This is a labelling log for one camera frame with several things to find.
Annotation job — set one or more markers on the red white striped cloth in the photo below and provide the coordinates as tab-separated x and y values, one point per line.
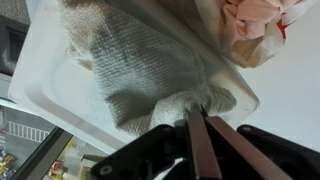
260	53

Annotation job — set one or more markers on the pink cloth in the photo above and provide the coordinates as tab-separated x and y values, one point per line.
250	16

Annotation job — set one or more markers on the dark window frame post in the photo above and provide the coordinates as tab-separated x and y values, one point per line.
40	156

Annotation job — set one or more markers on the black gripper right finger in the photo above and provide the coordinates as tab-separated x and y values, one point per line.
243	150

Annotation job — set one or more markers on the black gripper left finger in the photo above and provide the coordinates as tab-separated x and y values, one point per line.
201	150

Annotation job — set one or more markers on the cream knit cloth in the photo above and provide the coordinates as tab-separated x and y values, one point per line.
140	63

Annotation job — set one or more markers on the white plastic storage box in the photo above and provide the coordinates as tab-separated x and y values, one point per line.
56	86

